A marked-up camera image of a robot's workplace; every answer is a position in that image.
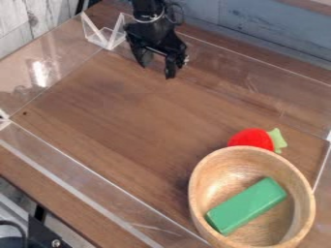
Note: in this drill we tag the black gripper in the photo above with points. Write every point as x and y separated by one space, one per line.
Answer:
151 35

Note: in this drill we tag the red plush tomato toy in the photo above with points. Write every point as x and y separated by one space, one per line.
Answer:
256 137

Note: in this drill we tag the wooden bowl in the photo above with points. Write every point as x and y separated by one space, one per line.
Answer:
223 174

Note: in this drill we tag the green rectangular block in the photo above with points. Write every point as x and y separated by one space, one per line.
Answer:
245 206

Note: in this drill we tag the black clamp with screw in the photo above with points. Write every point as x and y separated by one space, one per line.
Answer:
41 237

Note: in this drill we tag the clear acrylic back wall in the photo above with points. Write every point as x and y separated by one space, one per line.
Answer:
248 89

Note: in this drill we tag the clear acrylic wall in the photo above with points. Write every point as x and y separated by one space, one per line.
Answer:
111 217
248 89

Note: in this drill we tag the clear acrylic corner bracket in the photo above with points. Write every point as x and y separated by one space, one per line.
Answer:
107 38

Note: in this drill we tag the clear acrylic front wall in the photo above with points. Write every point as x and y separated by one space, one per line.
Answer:
111 217

